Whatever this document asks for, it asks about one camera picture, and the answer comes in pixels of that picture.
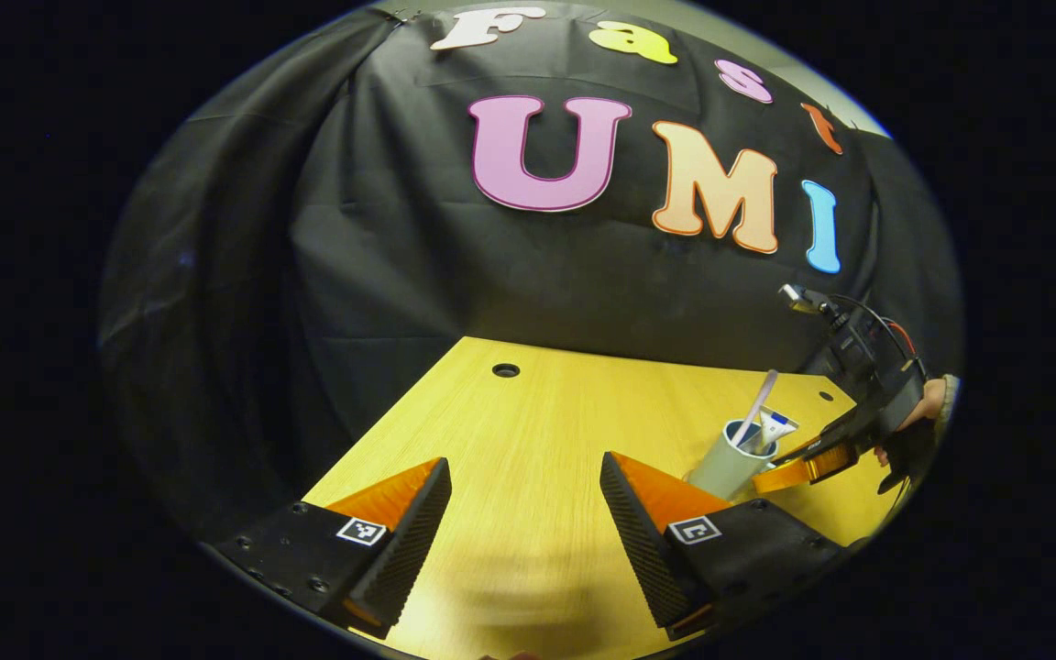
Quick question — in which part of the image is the white toothbrush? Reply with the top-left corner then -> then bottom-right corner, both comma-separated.
731,369 -> 778,447

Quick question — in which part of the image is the white toothpaste tube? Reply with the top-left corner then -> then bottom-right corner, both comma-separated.
753,410 -> 799,457

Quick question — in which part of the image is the wooden desktop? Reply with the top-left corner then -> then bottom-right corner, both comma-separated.
303,336 -> 896,660

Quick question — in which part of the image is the black backdrop cloth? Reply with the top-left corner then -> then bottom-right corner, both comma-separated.
97,0 -> 964,542

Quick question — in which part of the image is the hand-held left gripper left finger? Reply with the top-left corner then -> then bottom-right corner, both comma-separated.
212,456 -> 453,641

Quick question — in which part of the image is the blue cup with wooden handle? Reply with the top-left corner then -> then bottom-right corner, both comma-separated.
686,419 -> 778,501

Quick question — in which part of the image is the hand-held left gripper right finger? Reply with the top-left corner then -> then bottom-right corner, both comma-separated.
599,451 -> 845,643

